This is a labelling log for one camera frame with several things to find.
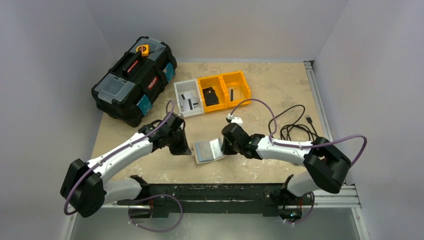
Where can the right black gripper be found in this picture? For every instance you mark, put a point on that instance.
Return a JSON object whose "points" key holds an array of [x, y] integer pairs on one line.
{"points": [[228, 142]]}

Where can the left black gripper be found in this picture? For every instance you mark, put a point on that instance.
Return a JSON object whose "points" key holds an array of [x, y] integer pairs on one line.
{"points": [[180, 142]]}

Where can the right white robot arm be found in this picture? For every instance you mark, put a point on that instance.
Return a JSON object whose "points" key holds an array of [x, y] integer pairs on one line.
{"points": [[326, 166]]}

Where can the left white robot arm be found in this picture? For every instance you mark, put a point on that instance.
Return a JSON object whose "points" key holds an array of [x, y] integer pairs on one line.
{"points": [[88, 185]]}

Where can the black and white cards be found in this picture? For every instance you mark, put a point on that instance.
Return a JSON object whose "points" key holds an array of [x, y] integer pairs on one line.
{"points": [[189, 101]]}

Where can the white plastic bin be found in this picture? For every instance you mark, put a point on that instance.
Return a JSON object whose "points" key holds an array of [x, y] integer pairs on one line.
{"points": [[187, 86]]}

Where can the right yellow plastic bin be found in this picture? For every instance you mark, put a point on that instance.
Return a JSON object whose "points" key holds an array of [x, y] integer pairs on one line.
{"points": [[236, 80]]}

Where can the yellow plastic bin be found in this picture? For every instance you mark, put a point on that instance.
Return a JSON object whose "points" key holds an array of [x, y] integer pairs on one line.
{"points": [[216, 82], [236, 80]]}

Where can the black strip in bin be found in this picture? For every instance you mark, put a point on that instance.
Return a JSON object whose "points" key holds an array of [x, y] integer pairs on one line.
{"points": [[231, 94]]}

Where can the middle yellow plastic bin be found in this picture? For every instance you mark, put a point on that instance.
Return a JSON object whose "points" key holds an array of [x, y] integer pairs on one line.
{"points": [[216, 82]]}

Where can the black plastic toolbox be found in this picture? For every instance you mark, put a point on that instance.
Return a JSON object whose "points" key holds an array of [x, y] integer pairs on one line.
{"points": [[129, 89]]}

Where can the yellow tape measure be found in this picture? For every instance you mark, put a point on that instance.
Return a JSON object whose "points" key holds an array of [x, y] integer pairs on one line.
{"points": [[143, 50]]}

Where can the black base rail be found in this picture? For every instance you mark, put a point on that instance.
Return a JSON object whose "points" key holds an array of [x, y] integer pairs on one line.
{"points": [[267, 199]]}

